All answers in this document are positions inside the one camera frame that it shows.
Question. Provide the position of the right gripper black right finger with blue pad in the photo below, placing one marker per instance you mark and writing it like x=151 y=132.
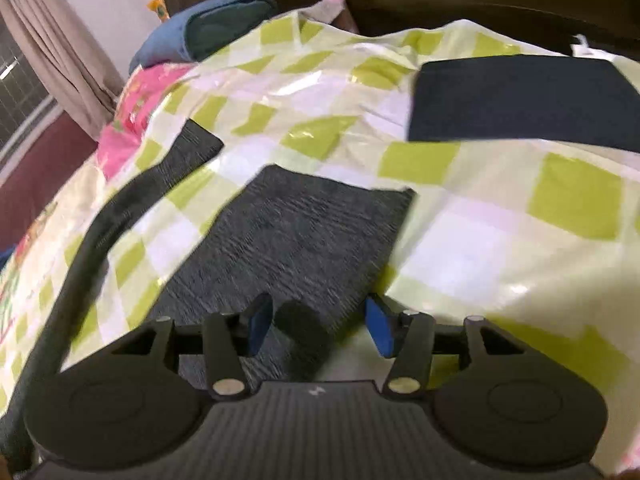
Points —
x=413 y=339

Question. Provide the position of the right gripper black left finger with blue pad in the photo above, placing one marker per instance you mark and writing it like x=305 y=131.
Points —
x=223 y=340

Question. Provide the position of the dark grey knit pants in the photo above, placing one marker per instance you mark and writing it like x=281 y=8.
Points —
x=315 y=245

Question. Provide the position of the green white checkered bed sheet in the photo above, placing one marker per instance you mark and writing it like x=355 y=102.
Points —
x=288 y=153

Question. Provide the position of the pink floral blanket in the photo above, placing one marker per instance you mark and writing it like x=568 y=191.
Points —
x=144 y=90

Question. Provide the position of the beige curtain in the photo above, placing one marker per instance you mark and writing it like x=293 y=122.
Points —
x=67 y=59

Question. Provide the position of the folded black garment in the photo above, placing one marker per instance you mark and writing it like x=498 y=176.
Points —
x=525 y=97

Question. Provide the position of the blue pillow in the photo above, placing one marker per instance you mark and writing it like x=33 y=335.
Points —
x=193 y=34

